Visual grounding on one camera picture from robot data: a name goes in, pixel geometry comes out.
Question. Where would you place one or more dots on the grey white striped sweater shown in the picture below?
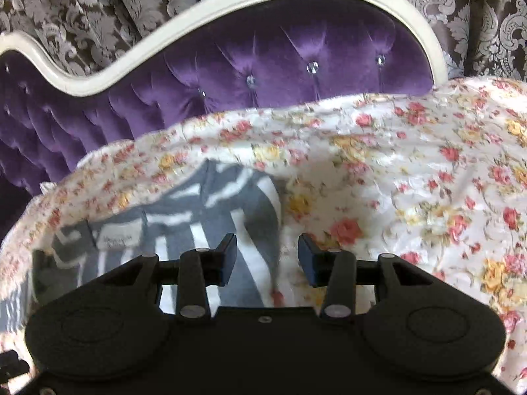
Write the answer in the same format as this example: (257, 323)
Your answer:
(217, 199)

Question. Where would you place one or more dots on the grey damask curtain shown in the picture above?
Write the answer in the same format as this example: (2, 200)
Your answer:
(478, 37)

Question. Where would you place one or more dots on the purple tufted white-framed sofa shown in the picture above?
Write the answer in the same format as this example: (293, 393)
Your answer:
(217, 56)

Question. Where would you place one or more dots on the floral bed cover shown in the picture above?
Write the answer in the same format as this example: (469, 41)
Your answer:
(438, 180)

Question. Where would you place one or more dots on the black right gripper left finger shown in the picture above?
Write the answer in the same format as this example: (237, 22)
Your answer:
(199, 269)

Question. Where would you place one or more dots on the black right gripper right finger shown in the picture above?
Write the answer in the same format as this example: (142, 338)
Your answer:
(333, 269)

